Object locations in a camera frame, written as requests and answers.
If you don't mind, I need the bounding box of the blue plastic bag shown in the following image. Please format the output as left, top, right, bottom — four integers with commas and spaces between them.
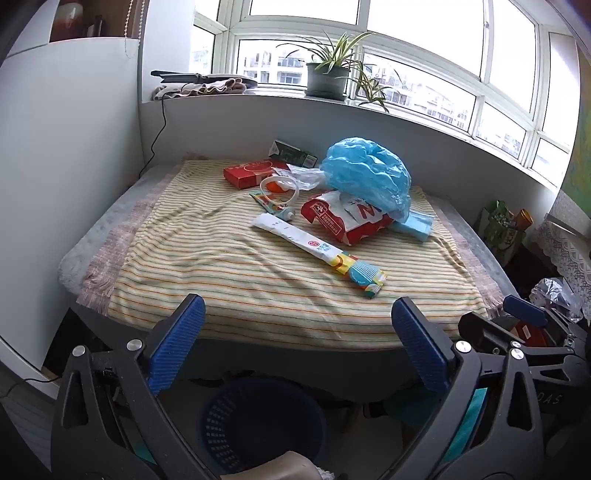
320, 137, 412, 222

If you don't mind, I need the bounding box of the white cabinet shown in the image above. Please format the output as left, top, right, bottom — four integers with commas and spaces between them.
0, 0, 146, 384

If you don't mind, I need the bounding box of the black flat device on sill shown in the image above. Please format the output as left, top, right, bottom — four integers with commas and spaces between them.
150, 70, 259, 89

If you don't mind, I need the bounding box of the red ceramic vase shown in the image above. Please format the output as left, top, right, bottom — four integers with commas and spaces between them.
50, 1, 85, 42

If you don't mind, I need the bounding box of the silver foil bag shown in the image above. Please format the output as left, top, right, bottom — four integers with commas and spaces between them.
529, 277, 584, 322

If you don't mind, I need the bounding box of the light blue tissue pack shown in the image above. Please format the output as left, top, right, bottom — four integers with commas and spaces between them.
389, 210, 434, 242

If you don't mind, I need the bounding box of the fruit print cream tube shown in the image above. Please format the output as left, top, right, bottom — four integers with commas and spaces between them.
250, 192, 296, 222

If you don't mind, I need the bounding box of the red white snack bag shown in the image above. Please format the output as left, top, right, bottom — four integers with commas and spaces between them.
301, 190, 394, 246

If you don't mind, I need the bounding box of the green milk carton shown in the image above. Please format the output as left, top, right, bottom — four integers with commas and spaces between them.
269, 140, 318, 168

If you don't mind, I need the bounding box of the beige folded cloth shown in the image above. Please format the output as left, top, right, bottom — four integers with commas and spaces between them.
152, 78, 247, 101

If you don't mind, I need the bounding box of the blue plastic waste basket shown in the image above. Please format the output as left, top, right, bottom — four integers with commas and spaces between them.
197, 378, 329, 474

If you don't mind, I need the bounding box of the red medicine box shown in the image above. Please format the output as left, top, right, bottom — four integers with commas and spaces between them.
222, 159, 287, 189

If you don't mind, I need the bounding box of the yellow striped towel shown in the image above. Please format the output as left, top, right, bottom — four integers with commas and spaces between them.
107, 160, 501, 351

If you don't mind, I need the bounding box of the long white wrapper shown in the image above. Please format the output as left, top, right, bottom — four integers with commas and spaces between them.
252, 213, 387, 298

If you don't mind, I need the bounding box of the black power cable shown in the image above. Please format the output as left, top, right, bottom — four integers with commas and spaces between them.
138, 82, 195, 179

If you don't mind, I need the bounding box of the clear plastic bag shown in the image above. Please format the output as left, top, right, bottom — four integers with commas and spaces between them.
273, 165, 327, 191

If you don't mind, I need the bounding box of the white lace cloth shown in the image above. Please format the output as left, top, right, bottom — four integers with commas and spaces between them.
533, 189, 590, 318

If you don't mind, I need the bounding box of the potted spider plant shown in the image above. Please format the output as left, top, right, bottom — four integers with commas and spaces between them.
280, 31, 389, 113

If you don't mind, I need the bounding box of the green gift bag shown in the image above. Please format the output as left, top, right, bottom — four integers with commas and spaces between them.
477, 200, 534, 267

